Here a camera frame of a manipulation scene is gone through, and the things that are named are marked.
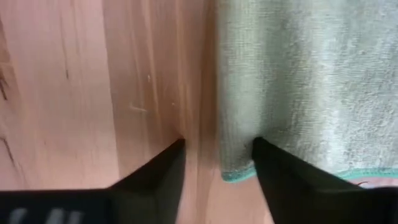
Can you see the light green microfiber towel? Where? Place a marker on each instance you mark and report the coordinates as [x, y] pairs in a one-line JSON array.
[[311, 77]]

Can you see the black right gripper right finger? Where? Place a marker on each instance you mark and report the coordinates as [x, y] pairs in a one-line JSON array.
[[311, 199]]

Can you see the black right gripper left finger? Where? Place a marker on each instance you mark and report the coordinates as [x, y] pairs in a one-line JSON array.
[[124, 205]]

